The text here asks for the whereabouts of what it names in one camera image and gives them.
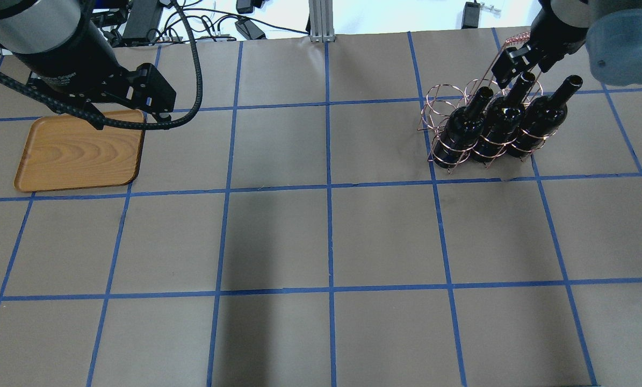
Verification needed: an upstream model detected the copper wire bottle basket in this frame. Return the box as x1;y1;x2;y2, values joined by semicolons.
421;64;544;173

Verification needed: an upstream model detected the dark wine bottle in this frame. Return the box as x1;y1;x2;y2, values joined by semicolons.
505;74;583;159
433;87;494;169
470;71;536;164

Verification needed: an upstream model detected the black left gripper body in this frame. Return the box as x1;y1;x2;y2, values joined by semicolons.
26;63;176;121

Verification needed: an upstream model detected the wooden tray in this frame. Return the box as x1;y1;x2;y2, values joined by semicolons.
13;115;145;192

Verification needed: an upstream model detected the black power brick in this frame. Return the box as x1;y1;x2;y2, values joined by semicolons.
235;19;267;41

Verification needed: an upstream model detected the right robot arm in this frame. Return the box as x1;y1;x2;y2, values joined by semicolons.
491;1;642;87

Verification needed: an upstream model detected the black box device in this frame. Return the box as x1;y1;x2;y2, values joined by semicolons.
122;1;164;45

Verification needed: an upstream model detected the aluminium frame post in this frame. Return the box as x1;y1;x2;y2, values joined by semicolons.
308;0;336;42

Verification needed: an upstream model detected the black power adapter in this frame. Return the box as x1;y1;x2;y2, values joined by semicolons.
460;1;482;30

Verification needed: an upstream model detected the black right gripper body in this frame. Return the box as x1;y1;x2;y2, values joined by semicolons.
525;11;588;73

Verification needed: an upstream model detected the braided black cable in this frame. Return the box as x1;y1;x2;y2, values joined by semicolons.
0;0;204;131

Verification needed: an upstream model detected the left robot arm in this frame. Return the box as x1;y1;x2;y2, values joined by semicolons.
0;1;176;122

